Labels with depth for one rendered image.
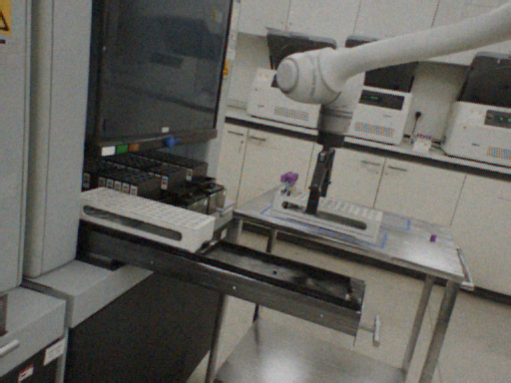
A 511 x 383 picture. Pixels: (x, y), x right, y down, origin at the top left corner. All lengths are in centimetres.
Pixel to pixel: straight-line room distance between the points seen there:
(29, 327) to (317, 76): 73
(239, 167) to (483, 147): 169
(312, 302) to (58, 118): 57
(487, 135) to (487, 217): 54
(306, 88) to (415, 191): 225
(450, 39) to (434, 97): 273
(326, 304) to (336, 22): 284
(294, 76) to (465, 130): 226
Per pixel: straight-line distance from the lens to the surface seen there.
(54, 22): 86
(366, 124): 312
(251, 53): 396
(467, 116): 317
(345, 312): 84
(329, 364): 163
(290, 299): 85
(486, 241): 328
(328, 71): 99
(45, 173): 88
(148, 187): 115
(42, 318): 86
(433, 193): 317
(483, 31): 103
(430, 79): 374
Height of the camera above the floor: 118
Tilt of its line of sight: 14 degrees down
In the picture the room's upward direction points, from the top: 10 degrees clockwise
